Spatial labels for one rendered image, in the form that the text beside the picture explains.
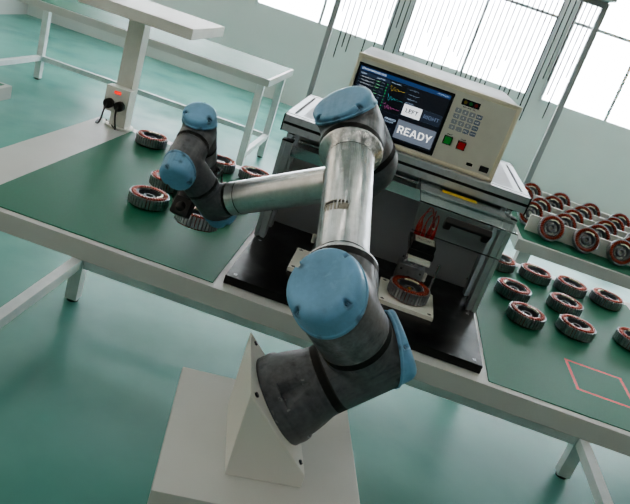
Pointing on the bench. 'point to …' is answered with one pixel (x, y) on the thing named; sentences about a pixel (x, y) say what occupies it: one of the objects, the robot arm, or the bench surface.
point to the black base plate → (447, 293)
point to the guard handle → (468, 228)
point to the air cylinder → (409, 269)
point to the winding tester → (455, 115)
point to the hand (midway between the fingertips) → (197, 219)
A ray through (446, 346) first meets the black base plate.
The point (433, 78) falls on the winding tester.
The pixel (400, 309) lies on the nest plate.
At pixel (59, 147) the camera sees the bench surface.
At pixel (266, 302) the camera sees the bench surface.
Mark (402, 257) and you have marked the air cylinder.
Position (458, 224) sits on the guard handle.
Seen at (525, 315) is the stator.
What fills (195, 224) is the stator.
